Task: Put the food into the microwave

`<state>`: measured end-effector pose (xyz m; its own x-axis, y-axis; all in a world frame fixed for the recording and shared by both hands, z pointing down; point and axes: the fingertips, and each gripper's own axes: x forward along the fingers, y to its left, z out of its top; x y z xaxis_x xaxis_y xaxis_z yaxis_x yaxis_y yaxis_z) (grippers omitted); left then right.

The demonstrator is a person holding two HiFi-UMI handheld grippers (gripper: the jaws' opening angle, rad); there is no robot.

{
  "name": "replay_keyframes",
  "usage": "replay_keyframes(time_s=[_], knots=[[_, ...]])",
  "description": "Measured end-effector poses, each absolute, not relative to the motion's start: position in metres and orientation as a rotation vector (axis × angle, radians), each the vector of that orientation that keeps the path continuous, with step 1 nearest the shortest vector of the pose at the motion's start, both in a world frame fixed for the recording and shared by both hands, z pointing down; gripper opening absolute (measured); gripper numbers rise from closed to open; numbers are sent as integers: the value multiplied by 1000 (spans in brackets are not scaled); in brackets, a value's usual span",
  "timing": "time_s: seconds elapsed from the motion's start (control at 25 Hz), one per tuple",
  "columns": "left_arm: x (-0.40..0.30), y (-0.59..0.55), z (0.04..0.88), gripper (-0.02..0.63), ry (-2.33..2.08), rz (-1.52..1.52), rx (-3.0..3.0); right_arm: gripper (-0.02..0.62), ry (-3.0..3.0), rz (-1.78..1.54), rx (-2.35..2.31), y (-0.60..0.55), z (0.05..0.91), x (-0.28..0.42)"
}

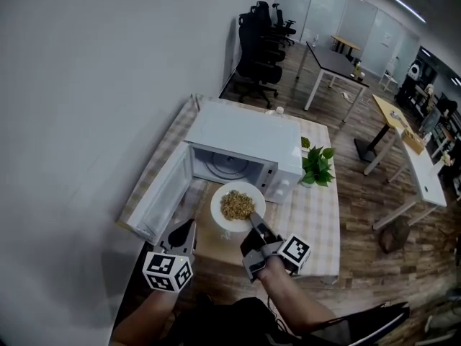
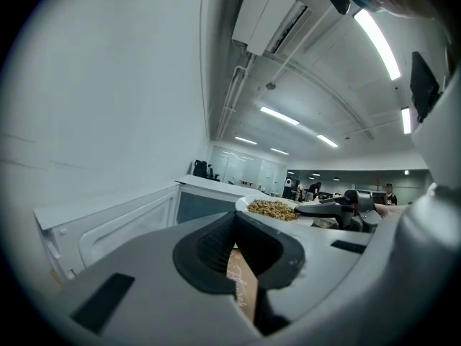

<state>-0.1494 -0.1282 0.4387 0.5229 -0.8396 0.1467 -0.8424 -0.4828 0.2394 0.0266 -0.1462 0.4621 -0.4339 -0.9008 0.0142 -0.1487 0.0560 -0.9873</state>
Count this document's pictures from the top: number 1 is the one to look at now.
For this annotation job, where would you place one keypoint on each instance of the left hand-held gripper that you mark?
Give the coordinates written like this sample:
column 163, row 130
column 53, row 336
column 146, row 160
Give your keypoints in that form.
column 165, row 272

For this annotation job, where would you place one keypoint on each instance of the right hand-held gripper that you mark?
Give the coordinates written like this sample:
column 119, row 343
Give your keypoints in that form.
column 293, row 254

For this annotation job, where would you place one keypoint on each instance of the white round plate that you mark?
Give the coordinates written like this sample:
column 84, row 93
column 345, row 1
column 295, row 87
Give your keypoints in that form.
column 230, row 225

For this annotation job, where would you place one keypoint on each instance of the white microwave oven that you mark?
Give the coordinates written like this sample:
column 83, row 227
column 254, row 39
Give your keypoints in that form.
column 245, row 124

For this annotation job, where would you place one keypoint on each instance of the person's left forearm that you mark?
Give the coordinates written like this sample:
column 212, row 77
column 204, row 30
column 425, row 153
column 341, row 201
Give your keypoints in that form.
column 147, row 319

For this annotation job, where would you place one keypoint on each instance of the person's right forearm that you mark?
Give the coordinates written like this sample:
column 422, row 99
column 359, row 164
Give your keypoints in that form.
column 295, row 294

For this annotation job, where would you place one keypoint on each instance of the table with checkered cloth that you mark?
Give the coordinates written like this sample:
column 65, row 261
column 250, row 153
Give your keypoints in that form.
column 317, row 229

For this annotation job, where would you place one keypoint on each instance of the green potted plant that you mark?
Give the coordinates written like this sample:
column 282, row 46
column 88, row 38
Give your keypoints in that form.
column 317, row 168

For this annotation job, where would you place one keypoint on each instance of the green vegetable dish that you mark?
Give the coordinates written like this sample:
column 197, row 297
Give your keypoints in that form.
column 305, row 142

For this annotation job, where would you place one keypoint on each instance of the person's black shirt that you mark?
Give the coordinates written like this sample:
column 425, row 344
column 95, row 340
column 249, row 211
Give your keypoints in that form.
column 234, row 326

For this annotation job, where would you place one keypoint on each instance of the small white round object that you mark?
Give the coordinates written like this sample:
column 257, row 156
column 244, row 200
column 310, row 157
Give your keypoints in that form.
column 280, row 111

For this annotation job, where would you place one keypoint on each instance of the brown bag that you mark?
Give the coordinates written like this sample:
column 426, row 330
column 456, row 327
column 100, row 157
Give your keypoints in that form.
column 394, row 236

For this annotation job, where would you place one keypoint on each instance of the black flat board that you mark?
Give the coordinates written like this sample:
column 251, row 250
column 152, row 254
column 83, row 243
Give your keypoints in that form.
column 367, row 326

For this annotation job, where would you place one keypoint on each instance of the white power strip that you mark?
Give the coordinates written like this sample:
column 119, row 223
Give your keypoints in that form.
column 347, row 95

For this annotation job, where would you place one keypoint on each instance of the black office chair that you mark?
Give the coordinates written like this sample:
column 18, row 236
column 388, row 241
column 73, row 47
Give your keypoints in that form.
column 261, row 22
column 263, row 8
column 288, row 31
column 252, row 56

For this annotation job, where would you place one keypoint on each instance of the wooden box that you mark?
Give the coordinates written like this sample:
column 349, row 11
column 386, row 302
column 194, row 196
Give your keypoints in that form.
column 413, row 142

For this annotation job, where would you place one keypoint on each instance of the long white table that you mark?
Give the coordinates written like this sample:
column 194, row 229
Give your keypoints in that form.
column 428, row 178

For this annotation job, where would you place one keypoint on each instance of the black-top table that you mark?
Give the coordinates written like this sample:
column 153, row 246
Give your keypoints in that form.
column 335, row 63

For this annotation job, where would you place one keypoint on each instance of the yellow bottle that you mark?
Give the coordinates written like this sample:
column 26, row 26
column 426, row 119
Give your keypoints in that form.
column 358, row 70

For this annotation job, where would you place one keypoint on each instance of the clear bottle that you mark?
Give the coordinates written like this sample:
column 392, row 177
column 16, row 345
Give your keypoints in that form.
column 316, row 42

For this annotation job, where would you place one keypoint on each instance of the small white stand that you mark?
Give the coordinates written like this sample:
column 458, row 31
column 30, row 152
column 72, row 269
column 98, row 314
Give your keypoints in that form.
column 389, row 78

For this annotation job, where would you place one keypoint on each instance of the small flower bunch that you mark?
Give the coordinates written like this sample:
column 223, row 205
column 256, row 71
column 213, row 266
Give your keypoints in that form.
column 447, row 158

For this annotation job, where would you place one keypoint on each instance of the round wooden-top table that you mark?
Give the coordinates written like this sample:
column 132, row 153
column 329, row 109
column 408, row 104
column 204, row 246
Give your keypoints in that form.
column 345, row 42

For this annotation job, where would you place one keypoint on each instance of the white round backpack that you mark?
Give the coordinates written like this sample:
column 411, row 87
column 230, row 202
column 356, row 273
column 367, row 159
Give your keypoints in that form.
column 415, row 71

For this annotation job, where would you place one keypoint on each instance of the white paper sheet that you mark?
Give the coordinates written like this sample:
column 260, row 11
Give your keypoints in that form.
column 387, row 40

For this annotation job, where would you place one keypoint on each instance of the long ceiling light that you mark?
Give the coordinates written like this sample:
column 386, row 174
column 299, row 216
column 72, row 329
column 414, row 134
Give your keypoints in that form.
column 408, row 9

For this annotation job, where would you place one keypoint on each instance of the yellow-top pedestal table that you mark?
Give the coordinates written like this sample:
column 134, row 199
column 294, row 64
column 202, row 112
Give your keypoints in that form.
column 389, row 112

